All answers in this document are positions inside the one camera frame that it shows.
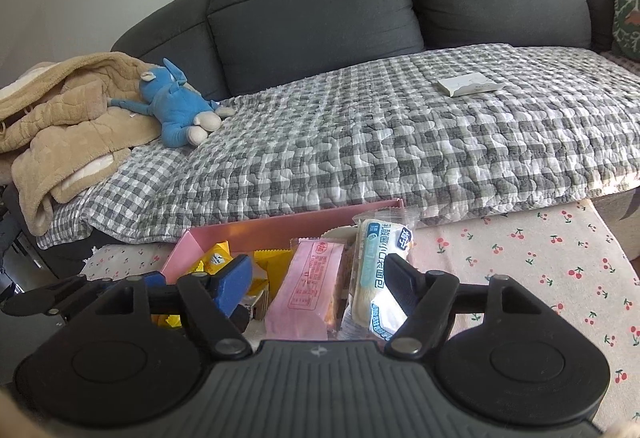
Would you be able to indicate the pink cake packet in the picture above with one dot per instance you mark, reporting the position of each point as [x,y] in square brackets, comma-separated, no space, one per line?
[305,293]

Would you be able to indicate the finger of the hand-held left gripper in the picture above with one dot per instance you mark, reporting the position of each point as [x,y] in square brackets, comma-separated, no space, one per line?
[55,295]

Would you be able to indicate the large yellow snack packet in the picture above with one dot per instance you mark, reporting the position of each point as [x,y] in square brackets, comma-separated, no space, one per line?
[270,268]
[170,319]

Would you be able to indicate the pink and silver cardboard box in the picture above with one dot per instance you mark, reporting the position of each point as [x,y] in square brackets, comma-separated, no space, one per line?
[260,230]

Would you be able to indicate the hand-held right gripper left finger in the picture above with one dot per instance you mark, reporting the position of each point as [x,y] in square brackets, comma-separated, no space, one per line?
[232,285]

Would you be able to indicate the small yellow cracker packet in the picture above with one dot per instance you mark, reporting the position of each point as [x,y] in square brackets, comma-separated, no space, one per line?
[217,258]

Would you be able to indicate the white blue bread packet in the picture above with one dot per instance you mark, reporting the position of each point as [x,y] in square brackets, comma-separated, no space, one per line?
[375,278]

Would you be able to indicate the green patterned cushion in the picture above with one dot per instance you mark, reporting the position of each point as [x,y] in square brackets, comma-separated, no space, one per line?
[627,8]

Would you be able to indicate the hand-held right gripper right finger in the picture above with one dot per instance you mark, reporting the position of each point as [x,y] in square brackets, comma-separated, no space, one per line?
[400,288]

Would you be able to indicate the blue plush toy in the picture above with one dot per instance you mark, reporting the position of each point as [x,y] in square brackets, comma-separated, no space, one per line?
[172,108]

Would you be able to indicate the beige fleece blanket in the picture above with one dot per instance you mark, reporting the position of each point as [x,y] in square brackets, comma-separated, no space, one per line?
[65,118]

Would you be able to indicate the small white flat box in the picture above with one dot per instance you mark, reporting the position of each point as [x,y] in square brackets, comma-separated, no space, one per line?
[470,84]

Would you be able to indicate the dark grey sofa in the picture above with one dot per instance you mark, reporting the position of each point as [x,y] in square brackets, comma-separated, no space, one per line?
[310,18]

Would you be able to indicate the grey checked quilt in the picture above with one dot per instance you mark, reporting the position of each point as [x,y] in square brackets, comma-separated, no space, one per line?
[375,138]

